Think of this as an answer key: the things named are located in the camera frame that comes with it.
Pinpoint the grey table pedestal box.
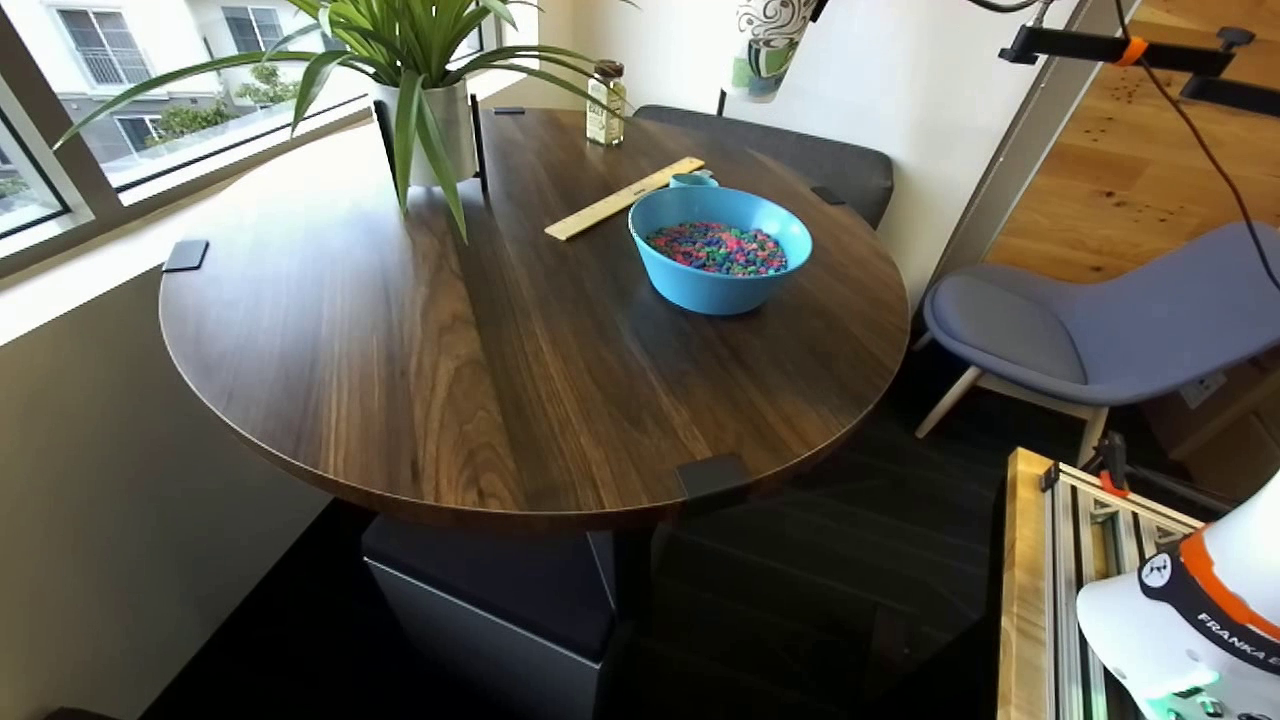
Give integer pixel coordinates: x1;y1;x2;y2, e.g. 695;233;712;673
362;516;652;720

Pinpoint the small glass bottle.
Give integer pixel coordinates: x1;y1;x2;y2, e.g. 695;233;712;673
584;62;627;148

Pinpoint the green potted plant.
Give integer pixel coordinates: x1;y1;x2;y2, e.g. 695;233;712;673
58;0;598;233

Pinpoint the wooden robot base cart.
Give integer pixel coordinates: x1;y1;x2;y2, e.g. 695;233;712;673
996;447;1196;720

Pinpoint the blue bowl of beads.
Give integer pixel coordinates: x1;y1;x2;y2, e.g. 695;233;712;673
627;185;818;316

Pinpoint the grey blue chair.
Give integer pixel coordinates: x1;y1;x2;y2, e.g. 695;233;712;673
915;221;1280;459

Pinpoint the black camera stand clamp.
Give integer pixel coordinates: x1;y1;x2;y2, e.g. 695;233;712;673
1004;24;1280;116

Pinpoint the wooden ruler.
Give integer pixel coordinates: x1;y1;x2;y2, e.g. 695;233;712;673
544;155;704;245

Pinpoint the white plant pot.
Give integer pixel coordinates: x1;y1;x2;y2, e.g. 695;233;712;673
374;84;482;190

